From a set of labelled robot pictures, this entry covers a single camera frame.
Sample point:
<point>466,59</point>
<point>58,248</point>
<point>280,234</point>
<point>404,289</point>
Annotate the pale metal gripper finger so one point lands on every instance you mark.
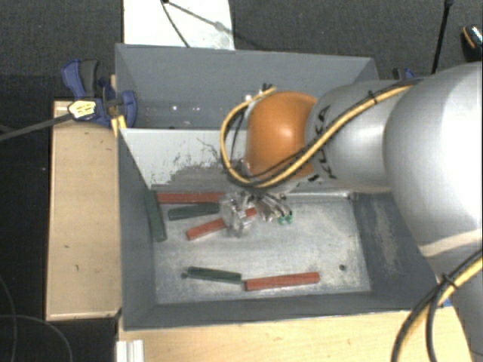
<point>232,207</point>
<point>239,227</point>

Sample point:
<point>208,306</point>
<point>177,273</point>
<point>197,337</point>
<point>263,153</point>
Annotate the red-brown flat block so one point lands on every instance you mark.
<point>188,197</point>
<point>203,230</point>
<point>281,281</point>

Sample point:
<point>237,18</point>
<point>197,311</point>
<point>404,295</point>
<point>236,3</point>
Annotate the grey metal bin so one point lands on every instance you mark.
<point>264,247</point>

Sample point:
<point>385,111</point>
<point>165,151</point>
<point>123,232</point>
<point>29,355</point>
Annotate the dark green flat block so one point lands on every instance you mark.
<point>192,211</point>
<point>156,217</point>
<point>215,275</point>

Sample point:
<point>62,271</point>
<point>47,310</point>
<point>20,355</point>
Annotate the pale wood flat board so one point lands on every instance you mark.
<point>83,217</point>

